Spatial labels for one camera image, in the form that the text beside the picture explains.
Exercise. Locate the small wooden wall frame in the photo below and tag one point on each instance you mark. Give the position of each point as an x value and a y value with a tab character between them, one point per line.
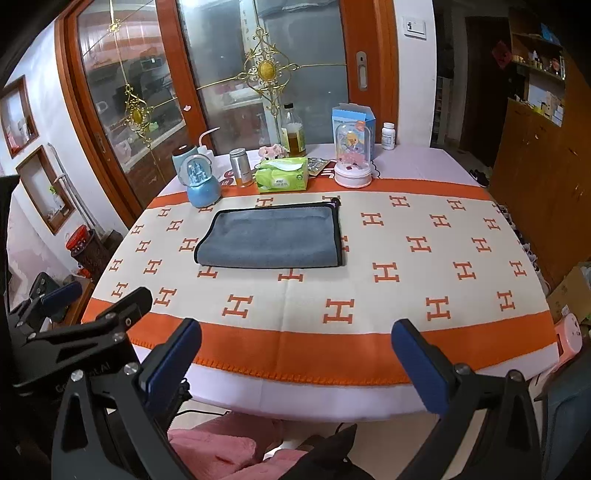
17	117

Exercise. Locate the glass bottle with yellow liquid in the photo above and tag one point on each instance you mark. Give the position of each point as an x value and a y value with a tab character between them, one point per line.
293	134

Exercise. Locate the blue snow globe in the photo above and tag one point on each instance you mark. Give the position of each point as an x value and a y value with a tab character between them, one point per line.
202	182

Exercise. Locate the black sneakers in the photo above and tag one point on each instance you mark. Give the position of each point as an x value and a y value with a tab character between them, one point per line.
481	177

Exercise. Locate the metal pole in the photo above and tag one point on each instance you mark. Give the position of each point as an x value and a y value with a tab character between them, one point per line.
69	189

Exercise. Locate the pill blister pack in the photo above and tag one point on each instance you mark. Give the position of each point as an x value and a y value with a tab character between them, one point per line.
317	165

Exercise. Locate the brown cardboard box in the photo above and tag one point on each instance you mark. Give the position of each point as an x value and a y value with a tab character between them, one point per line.
572	290

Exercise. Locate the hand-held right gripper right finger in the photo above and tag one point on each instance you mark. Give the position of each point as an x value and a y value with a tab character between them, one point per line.
419	369

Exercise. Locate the large wooden wall frame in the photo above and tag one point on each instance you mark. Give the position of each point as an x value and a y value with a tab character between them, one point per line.
46	189

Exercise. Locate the white wall switch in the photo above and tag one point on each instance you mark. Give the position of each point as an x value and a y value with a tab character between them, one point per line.
414	26

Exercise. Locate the wooden shelf with small things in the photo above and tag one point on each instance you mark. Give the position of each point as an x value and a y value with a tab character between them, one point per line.
538	60

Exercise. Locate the pink fluffy cloth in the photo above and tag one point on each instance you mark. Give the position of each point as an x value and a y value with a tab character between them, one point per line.
221	445

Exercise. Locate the green wet wipes pack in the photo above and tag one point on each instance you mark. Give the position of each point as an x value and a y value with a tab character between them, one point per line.
281	175

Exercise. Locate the orange patterned blanket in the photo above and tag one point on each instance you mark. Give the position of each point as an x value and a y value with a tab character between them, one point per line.
415	258

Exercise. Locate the wooden cabinet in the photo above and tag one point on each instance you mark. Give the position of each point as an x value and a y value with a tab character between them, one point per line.
545	184

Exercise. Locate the white pill bottle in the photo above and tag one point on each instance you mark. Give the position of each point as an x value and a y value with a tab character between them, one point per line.
388	136

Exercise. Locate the light blue humidifier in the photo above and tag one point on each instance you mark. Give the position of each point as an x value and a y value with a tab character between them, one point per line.
187	154

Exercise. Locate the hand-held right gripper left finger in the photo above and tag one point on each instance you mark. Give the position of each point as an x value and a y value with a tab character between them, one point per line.
171	357

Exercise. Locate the row of white shoes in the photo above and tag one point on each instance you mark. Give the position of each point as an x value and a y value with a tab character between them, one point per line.
524	244

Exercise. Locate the wooden framed glass sliding door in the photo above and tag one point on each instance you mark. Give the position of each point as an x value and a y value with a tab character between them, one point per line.
212	78

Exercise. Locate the red lidded jar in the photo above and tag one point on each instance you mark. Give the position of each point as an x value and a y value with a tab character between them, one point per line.
79	240

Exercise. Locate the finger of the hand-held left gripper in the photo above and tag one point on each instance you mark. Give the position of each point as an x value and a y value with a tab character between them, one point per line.
60	295
119	314

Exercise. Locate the pink dome music box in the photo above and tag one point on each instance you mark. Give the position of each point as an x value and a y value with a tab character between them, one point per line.
352	154

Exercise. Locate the silver metal can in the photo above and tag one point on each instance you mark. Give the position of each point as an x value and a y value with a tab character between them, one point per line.
241	168

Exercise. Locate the grey towel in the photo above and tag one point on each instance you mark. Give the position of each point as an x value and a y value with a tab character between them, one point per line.
272	237

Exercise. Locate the pink plastic object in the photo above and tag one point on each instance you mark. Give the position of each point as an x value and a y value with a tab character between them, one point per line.
569	339

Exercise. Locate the blue cardboard box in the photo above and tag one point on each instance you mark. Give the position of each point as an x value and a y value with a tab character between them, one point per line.
353	115

